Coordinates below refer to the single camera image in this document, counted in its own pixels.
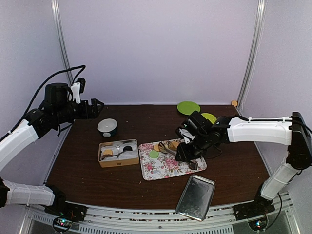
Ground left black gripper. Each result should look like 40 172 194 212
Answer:
54 98 104 125

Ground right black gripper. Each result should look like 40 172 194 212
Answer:
175 133 211 162

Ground metal tongs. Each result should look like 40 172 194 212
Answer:
158 142 198 170

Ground floral rectangular tray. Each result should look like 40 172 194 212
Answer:
138 141 207 181

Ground beige cookie tin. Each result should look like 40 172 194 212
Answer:
97 139 139 168

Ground black sandwich cookie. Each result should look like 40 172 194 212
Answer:
123 145 133 152

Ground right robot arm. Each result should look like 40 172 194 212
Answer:
175 111 312 215

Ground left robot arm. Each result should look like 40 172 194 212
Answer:
0 78 105 216

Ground white and dark bowl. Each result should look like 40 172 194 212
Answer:
97 118 117 137

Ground green cookie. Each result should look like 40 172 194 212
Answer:
149 150 159 158

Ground green bowl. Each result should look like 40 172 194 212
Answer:
201 113 217 124

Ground green plate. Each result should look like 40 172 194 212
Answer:
177 101 201 116

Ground silver metal tin lid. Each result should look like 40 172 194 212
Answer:
175 175 215 221

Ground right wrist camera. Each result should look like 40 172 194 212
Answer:
176 127 195 144

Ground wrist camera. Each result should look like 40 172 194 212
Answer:
70 78 86 104
176 127 195 144

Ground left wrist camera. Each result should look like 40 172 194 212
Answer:
70 78 86 104

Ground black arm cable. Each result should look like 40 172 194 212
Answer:
0 64 86 142

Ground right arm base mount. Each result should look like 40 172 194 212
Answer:
233 191 275 221

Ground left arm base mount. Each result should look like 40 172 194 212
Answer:
44 185 87 222

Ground left aluminium frame post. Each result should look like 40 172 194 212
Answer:
50 0 80 104

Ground aluminium frame post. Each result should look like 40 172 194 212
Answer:
237 0 267 113
50 0 80 104

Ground front aluminium rail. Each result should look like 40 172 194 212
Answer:
18 195 303 234

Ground right aluminium frame post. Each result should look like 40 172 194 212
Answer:
237 0 267 113

